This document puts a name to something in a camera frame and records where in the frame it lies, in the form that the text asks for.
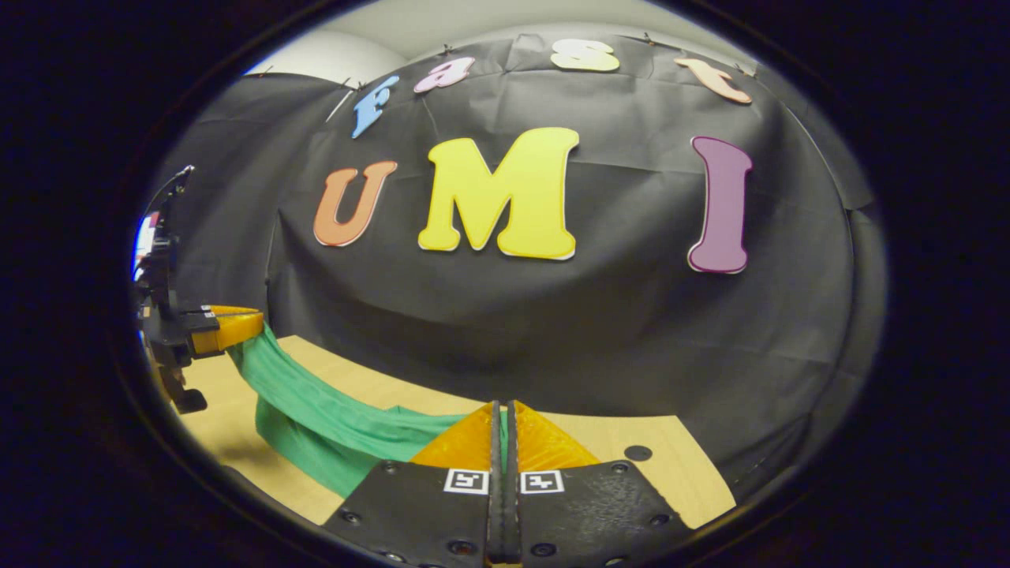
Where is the green T-shirt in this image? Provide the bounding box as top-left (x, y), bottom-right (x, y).
top-left (227, 322), bottom-right (510, 499)

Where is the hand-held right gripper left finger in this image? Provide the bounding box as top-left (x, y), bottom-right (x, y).
top-left (322, 400), bottom-right (504, 567)

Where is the computer monitor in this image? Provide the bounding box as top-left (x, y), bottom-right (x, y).
top-left (133, 210), bottom-right (161, 278)

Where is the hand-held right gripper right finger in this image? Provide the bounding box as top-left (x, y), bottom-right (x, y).
top-left (505, 400), bottom-right (697, 567)

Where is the black backdrop cloth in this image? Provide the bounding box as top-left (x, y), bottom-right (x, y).
top-left (150, 32), bottom-right (888, 506)

